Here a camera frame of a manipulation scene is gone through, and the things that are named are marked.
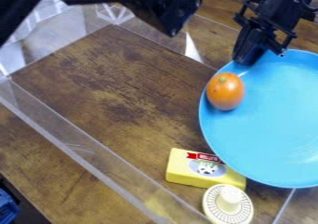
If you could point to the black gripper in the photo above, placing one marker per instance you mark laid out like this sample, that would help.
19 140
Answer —
267 22

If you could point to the orange toy ball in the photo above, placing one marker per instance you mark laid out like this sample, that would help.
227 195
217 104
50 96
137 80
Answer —
225 91

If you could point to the blue round plastic tray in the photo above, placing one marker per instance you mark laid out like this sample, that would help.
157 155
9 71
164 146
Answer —
267 139

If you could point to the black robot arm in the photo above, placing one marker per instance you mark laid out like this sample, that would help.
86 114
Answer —
166 15

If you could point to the yellow toy butter box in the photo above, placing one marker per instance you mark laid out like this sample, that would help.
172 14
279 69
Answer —
201 170

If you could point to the cream round toy disc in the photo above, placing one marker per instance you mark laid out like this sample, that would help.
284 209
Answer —
228 205

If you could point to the blue object at corner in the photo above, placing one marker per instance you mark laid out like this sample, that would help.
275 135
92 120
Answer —
9 208

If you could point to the clear acrylic enclosure wall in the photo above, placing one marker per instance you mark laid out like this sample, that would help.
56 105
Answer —
100 97

